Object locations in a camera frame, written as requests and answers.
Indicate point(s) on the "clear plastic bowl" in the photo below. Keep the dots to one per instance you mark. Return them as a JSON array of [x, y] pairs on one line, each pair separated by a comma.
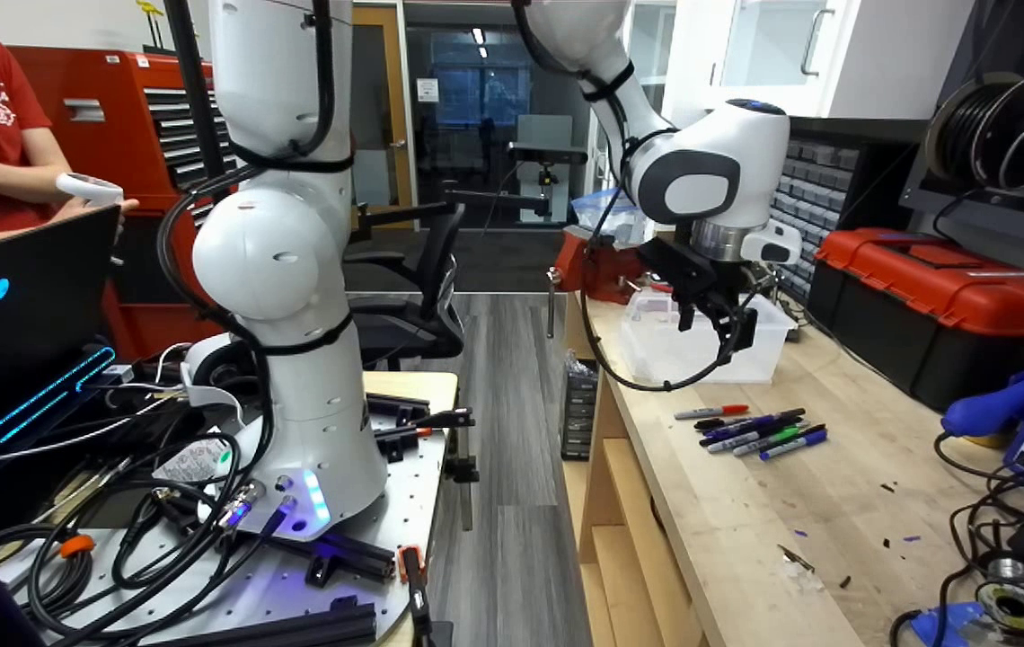
[[666, 347]]

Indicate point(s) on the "red bench vise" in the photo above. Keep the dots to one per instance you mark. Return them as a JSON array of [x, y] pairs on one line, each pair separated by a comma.
[[595, 265]]

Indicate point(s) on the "red tool cabinet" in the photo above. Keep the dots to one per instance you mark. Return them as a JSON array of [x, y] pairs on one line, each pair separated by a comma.
[[115, 132]]

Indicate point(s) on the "blue bodied silver marker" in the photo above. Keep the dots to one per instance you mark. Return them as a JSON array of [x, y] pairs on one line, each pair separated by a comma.
[[800, 443]]

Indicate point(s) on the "round metal tip cleaner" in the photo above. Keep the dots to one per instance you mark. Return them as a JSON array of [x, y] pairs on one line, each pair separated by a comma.
[[1010, 600]]

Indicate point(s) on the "black office chair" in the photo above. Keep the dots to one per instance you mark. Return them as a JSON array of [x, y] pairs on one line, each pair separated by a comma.
[[422, 300]]

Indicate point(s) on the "bare person forearm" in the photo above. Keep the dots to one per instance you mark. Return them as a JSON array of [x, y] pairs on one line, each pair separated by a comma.
[[7, 234]]

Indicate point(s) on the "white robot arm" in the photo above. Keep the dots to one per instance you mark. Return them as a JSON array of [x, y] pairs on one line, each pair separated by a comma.
[[281, 255]]

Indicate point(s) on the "white handheld controller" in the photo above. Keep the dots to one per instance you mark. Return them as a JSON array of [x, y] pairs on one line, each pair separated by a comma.
[[86, 190]]

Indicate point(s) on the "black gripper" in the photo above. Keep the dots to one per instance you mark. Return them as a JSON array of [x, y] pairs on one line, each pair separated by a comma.
[[693, 270]]

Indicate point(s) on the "black laptop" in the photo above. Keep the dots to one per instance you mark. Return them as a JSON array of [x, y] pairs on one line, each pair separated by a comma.
[[19, 310]]

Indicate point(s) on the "black marker pen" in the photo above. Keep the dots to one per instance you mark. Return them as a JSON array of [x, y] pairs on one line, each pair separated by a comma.
[[757, 424]]

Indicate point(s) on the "red black toolbox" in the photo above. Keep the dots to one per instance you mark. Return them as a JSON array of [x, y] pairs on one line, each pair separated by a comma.
[[952, 300]]

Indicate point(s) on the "dark blue marker pen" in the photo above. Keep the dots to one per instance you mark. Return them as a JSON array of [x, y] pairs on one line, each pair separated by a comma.
[[762, 433]]

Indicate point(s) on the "grey small parts drawers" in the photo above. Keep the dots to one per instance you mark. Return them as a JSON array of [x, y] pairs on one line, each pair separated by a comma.
[[817, 202]]

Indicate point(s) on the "metal robot base platform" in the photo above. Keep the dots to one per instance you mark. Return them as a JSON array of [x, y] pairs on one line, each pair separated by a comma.
[[402, 504]]

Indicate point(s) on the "blue plastic piece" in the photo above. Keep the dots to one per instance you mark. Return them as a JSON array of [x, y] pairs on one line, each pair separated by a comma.
[[947, 622]]

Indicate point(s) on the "small dark metal scrap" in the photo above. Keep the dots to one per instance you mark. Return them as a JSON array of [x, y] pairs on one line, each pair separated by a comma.
[[800, 560]]

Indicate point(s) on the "red capped grey marker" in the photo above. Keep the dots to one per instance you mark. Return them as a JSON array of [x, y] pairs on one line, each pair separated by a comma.
[[714, 410]]

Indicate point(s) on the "black vertical pole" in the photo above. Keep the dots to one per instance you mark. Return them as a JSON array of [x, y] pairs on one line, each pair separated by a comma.
[[193, 86]]

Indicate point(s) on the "white wall cabinet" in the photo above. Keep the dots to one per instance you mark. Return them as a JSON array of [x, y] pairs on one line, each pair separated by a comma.
[[819, 56]]

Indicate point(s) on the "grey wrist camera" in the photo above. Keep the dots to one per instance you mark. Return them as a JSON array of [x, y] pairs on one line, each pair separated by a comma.
[[774, 246]]

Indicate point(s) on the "green banded black marker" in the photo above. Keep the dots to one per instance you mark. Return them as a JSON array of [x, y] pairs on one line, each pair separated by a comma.
[[767, 443]]

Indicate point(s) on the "wooden door frame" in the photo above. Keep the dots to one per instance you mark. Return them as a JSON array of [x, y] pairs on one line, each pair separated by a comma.
[[398, 108]]

